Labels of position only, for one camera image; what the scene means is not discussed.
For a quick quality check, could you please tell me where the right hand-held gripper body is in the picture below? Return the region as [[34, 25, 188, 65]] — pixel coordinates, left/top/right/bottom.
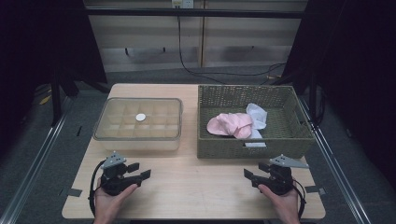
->
[[250, 154, 310, 197]]

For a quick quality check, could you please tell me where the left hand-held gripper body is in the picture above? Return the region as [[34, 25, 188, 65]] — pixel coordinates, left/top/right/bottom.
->
[[98, 151, 144, 197]]

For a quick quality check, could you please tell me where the cream divided storage box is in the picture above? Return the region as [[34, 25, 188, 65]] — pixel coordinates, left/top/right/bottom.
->
[[92, 98, 184, 152]]

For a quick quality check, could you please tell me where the white sock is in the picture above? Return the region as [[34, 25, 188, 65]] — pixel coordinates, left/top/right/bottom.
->
[[246, 103, 269, 131], [244, 128, 267, 148]]

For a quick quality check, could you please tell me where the green woven basket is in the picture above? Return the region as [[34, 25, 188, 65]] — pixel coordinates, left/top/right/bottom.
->
[[196, 84, 316, 160]]

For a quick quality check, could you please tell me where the clear box lid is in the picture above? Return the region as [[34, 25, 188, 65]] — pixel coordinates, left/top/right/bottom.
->
[[92, 97, 184, 142]]

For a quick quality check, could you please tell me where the person's right hand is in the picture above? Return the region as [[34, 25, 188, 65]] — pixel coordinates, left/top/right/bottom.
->
[[257, 184, 302, 224]]

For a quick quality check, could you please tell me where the person's left hand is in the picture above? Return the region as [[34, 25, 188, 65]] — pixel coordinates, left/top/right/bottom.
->
[[93, 178, 139, 224]]

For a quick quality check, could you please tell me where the black curtain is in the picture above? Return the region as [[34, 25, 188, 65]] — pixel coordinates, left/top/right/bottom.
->
[[0, 0, 108, 157], [281, 0, 396, 188]]

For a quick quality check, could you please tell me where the black crossbar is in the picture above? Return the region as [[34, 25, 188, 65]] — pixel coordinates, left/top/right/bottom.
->
[[83, 7, 307, 19]]

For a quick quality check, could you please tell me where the right hand-held gripper cable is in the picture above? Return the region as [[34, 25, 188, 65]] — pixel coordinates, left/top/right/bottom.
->
[[291, 177, 308, 220]]

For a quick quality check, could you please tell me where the metal floor rail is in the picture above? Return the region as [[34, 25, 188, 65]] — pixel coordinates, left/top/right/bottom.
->
[[298, 96, 374, 224], [0, 96, 75, 224]]

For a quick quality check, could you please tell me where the black stand post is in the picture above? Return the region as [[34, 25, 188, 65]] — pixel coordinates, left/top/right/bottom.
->
[[307, 71, 319, 125], [50, 69, 64, 126]]

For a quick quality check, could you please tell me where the black wall cable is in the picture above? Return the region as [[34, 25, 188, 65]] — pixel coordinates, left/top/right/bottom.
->
[[177, 15, 288, 86]]

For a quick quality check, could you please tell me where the white wall socket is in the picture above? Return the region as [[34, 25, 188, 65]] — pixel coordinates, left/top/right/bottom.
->
[[171, 0, 194, 9]]

